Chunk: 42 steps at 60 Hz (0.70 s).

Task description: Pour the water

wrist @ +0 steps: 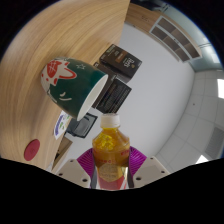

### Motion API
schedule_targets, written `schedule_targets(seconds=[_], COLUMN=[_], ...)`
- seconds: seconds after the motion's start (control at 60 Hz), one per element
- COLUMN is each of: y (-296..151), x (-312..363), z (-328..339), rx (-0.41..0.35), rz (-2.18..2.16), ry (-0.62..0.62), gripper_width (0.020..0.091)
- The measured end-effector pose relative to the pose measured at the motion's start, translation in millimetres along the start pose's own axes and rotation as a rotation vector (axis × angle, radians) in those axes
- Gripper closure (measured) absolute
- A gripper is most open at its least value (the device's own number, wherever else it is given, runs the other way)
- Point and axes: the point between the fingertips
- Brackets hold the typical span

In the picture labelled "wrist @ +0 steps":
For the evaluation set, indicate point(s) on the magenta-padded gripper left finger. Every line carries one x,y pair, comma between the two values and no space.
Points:
73,170

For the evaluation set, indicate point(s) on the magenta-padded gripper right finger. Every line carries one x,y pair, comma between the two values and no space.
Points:
148,170

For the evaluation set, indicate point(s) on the clear bottle with yellow drink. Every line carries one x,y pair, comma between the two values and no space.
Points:
111,153

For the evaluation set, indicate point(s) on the wooden side desk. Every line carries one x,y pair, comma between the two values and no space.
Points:
63,150

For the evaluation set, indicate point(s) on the flat round red coaster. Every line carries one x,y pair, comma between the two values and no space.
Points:
32,150

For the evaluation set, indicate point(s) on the white leaflet with green print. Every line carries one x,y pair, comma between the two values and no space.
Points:
61,125

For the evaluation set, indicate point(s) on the small square ceiling light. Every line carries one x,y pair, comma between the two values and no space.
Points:
202,159

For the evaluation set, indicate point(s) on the grey ceiling air vent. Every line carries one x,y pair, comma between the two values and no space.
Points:
216,143

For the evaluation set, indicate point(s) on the black box with striped face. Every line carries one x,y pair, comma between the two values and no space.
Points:
115,95

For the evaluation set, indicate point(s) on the green mug with red print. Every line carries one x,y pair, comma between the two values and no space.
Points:
71,88

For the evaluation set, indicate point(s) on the large square ceiling light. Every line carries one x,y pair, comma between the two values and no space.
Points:
220,89

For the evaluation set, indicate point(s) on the small dark brown box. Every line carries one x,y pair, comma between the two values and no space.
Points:
121,60

